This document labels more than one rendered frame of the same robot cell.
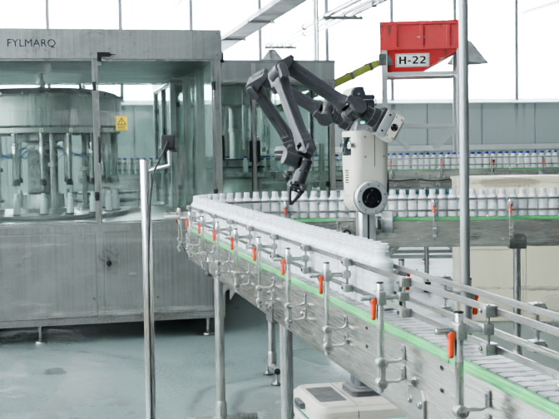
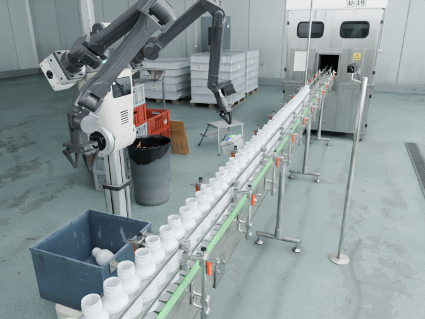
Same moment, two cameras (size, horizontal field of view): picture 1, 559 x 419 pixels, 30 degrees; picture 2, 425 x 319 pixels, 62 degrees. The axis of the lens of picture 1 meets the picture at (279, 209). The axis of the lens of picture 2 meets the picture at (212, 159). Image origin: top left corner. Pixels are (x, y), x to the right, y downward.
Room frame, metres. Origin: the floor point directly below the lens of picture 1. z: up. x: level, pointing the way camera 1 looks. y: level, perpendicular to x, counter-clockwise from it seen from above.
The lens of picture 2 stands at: (6.01, 0.94, 1.67)
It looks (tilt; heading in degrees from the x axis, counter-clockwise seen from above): 20 degrees down; 214
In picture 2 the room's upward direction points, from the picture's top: straight up
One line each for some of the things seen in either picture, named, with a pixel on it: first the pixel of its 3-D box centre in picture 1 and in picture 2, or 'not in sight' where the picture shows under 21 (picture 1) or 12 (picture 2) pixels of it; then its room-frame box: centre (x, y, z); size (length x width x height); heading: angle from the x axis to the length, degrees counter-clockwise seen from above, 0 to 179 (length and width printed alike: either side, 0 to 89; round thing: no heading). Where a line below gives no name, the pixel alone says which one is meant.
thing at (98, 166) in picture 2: not in sight; (121, 155); (3.45, -2.06, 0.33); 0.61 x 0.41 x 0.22; 19
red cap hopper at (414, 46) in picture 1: (421, 151); not in sight; (11.59, -1.59, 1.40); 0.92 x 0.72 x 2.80; 84
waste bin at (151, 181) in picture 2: not in sight; (150, 170); (3.59, -1.47, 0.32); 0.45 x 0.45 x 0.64
